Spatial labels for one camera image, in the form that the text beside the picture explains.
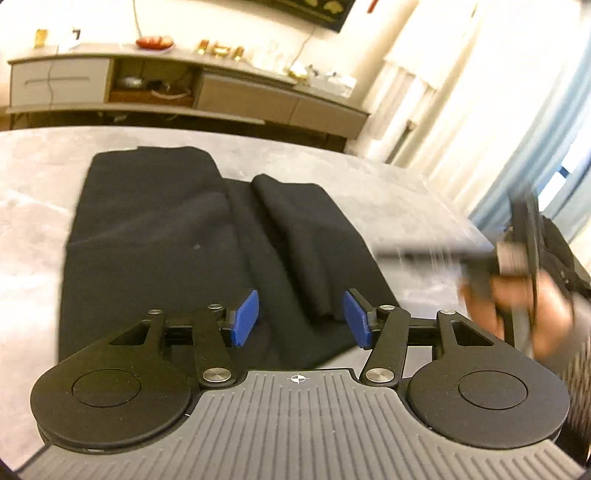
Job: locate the wall television with patterned cover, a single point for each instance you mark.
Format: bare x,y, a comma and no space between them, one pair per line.
323,11

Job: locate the gold tissue box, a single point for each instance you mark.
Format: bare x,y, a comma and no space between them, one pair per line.
298,72

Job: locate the red candle glass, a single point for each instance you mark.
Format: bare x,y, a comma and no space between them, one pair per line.
203,47
238,52

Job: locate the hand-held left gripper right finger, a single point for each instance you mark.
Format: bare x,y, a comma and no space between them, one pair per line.
358,321

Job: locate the blue curtain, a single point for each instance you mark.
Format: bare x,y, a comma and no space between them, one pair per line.
521,175

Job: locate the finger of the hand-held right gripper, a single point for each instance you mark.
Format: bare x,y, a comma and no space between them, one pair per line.
438,254

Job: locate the grey television cabinet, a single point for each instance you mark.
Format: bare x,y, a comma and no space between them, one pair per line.
244,97

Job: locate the group of clear glasses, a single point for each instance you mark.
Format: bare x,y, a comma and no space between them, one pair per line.
268,55

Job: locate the metal pot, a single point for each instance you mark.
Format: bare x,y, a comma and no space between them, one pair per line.
130,82

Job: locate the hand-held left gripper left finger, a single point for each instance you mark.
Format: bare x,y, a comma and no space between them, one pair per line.
244,318

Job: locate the gold incense bowl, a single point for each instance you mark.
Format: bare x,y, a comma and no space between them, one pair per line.
220,50

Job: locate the red fruit plate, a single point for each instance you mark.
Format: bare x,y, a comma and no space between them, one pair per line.
154,42

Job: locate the white lace curtain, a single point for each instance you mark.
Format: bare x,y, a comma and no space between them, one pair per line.
429,83

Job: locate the black pants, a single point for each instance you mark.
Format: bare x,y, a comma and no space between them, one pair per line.
161,240

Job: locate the gold cup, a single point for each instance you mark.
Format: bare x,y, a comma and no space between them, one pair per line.
41,38

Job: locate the person's right hand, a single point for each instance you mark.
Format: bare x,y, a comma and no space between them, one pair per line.
554,318

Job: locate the person's right forearm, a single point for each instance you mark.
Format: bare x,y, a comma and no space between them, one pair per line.
579,378

